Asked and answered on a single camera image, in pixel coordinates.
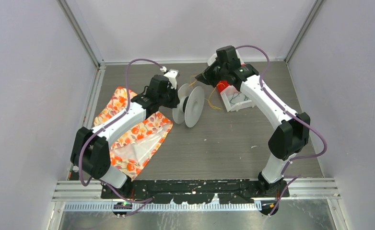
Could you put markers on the white perforated cable spool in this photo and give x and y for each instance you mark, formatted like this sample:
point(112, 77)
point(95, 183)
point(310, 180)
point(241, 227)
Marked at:
point(190, 107)

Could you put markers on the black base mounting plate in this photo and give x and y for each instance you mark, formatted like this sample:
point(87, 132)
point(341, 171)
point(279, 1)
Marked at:
point(229, 191)

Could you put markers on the white plastic bin with blue wire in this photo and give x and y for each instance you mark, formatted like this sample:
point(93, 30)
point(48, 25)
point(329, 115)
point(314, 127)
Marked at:
point(212, 61)

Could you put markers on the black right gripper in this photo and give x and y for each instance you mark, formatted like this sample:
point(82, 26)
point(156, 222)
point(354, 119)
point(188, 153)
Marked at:
point(205, 76)

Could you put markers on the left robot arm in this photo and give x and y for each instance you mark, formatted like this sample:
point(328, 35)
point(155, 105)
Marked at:
point(92, 146)

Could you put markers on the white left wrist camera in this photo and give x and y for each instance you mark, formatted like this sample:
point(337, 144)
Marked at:
point(171, 74)

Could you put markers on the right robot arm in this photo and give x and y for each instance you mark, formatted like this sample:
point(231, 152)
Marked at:
point(290, 134)

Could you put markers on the red plastic bin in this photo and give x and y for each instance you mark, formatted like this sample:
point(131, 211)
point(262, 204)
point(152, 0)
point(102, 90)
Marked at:
point(222, 85)

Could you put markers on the aluminium frame rail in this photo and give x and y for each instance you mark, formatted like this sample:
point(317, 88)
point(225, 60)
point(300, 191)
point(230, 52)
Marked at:
point(75, 197)

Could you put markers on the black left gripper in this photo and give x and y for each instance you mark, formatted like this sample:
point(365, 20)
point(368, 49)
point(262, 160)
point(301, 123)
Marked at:
point(175, 100)

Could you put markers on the floral orange cloth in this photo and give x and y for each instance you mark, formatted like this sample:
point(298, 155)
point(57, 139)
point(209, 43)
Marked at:
point(133, 150)

